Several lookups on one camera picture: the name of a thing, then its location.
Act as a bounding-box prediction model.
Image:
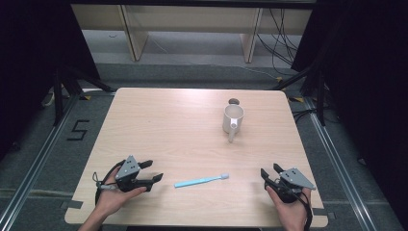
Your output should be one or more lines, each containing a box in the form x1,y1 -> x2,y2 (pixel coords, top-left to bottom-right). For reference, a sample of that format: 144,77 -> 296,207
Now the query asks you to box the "person's right hand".
265,185 -> 313,231

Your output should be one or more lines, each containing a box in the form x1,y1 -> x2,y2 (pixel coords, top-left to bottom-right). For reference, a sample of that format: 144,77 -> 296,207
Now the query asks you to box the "black metal stand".
271,60 -> 327,127
52,65 -> 117,127

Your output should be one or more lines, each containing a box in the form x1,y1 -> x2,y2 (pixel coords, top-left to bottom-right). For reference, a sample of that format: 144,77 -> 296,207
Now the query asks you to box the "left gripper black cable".
91,159 -> 127,206

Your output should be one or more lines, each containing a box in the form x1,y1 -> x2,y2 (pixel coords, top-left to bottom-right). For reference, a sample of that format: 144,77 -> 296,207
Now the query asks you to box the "beige wooden desk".
70,3 -> 314,64

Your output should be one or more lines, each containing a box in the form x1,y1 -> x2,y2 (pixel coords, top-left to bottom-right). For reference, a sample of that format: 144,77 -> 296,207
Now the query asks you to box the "black cable bundle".
255,8 -> 302,77

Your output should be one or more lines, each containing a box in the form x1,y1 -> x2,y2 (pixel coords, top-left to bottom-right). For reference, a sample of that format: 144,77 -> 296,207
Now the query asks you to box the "grey tape piece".
60,199 -> 84,211
312,207 -> 337,221

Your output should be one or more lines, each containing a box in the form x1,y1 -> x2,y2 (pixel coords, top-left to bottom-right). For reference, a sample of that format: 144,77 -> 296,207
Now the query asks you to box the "person's left hand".
94,184 -> 148,219

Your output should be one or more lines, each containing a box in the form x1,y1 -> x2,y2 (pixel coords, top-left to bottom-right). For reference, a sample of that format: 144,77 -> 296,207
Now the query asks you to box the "aluminium floor rail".
0,92 -> 82,231
302,96 -> 380,231

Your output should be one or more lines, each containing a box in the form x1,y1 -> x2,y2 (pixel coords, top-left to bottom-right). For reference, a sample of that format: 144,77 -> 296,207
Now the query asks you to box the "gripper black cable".
91,159 -> 127,206
295,188 -> 315,231

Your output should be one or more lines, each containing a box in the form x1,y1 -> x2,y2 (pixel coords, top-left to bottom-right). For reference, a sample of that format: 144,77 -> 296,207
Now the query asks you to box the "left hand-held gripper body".
114,155 -> 154,193

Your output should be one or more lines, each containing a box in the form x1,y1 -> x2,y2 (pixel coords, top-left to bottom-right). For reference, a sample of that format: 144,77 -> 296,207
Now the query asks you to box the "light blue toothbrush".
173,172 -> 231,190

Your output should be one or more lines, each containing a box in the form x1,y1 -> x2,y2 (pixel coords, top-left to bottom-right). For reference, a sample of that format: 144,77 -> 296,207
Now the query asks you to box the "black floor cable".
291,107 -> 322,123

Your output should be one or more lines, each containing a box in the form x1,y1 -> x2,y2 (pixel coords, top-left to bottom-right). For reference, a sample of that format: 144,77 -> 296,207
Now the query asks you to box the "black curtain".
291,0 -> 408,223
0,0 -> 101,162

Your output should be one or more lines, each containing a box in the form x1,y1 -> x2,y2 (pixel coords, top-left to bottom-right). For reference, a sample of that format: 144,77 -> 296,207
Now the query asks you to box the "white cup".
221,103 -> 245,144

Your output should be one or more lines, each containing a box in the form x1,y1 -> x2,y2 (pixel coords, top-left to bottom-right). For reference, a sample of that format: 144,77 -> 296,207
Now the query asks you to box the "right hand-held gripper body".
265,167 -> 318,204

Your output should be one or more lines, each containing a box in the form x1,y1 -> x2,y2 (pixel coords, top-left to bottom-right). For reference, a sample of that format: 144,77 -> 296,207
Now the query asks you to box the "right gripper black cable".
295,188 -> 315,231

